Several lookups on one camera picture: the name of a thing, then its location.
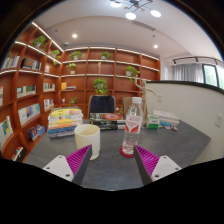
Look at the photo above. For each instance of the white wall socket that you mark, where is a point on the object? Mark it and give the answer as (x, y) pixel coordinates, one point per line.
(219, 120)
(159, 98)

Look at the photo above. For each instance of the flat white boxes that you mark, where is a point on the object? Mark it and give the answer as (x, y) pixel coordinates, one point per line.
(166, 116)

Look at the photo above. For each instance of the grey window curtain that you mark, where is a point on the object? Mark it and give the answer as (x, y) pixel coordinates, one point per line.
(188, 72)

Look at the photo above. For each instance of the ceiling air vent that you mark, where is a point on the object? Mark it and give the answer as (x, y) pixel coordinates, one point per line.
(143, 25)

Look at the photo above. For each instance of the colourful book stack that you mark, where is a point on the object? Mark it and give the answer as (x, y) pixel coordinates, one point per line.
(65, 121)

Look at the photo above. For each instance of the clear plastic water bottle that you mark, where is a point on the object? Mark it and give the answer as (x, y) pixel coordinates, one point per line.
(132, 126)

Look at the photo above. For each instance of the small green-white box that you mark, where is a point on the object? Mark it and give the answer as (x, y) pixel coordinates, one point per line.
(153, 122)

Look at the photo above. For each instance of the dark book stack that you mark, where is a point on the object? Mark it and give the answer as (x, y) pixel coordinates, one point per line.
(106, 121)

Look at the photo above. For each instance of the window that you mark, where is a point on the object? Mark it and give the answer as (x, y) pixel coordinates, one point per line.
(211, 75)

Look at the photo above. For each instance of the recessed ceiling spotlight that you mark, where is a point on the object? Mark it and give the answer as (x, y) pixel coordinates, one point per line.
(74, 35)
(155, 46)

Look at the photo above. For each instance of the cream plastic cup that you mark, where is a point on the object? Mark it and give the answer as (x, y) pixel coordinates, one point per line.
(86, 136)

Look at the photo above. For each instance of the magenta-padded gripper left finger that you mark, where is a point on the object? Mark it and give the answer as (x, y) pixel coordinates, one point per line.
(58, 168)

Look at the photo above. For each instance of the black ceiling track rail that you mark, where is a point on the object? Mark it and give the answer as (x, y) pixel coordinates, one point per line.
(193, 58)

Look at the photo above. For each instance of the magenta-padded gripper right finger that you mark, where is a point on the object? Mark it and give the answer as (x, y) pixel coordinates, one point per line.
(165, 168)

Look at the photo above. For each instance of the wooden artist mannequin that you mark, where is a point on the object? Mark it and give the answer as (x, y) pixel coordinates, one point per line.
(144, 100)

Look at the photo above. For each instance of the branching ceiling lamp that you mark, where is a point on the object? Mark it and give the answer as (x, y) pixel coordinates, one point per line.
(130, 15)

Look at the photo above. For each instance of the wooden shelf unit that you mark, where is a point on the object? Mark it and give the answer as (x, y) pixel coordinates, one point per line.
(33, 83)

